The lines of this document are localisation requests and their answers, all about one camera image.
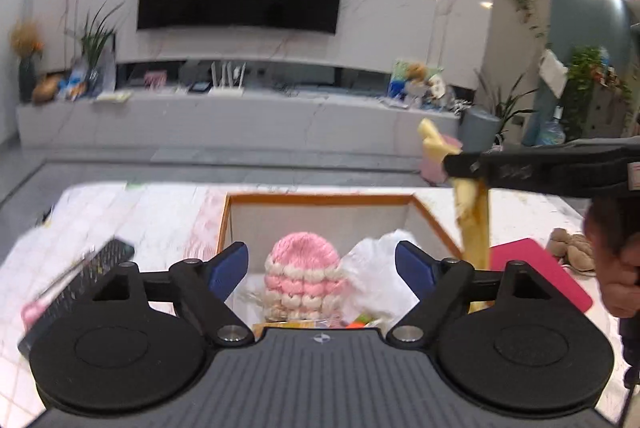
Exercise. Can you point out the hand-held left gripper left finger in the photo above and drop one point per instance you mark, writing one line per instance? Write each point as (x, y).
(229, 270)

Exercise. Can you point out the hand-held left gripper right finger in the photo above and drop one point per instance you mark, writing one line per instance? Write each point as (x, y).
(414, 270)

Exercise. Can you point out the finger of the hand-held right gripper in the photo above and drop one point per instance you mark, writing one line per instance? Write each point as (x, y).
(530, 170)

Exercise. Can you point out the clear plastic bag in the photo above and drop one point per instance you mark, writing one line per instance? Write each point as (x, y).
(380, 273)

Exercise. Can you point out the pink knitted hat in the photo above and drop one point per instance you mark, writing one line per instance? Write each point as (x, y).
(305, 273)

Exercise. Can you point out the orange cardboard box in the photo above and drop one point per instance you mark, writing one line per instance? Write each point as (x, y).
(320, 213)

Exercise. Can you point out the person's right hand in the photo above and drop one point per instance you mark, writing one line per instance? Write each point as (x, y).
(617, 258)

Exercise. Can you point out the blue water bottle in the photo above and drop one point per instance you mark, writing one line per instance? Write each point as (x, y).
(551, 130)

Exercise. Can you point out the grey dresser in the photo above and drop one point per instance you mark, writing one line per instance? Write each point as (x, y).
(607, 113)

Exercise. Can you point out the grey trash can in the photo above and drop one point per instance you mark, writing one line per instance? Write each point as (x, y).
(477, 130)

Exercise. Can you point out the potted long-leaf plant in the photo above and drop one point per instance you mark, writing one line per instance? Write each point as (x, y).
(505, 108)

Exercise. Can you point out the green ivy plant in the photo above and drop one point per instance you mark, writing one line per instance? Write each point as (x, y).
(585, 83)

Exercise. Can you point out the pink waste bin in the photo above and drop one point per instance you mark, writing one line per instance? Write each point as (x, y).
(430, 168)

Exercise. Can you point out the white tote bag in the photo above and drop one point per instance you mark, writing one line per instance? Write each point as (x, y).
(552, 73)

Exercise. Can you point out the red flat card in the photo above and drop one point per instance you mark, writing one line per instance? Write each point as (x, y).
(540, 273)

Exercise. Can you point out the black remote control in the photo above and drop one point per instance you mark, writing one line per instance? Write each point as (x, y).
(85, 280)

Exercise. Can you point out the brown teddy bear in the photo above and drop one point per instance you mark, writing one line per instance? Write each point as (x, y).
(416, 75)

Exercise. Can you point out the white marble television cabinet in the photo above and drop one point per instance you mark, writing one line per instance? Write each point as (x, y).
(250, 123)

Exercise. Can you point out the hanging vine plant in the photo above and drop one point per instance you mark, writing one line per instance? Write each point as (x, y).
(525, 5)

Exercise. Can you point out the black small device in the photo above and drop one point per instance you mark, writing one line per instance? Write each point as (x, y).
(198, 86)

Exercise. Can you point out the white router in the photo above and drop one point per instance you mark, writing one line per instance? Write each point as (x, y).
(226, 83)

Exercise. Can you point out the pink scissors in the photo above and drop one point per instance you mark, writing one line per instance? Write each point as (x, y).
(35, 313)

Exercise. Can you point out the stack of papers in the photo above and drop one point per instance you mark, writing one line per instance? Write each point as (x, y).
(112, 96)

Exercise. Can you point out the snack bags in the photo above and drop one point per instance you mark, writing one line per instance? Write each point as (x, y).
(72, 85)

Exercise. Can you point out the green plant in glass vase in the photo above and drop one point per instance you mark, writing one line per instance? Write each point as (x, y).
(95, 53)

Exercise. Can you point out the brown round bread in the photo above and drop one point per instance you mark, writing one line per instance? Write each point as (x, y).
(47, 89)

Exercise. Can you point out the dark vase with yellow flowers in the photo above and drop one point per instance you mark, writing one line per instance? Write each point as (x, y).
(27, 68)

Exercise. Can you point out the pink photo frame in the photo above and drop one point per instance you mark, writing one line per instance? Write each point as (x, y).
(155, 79)

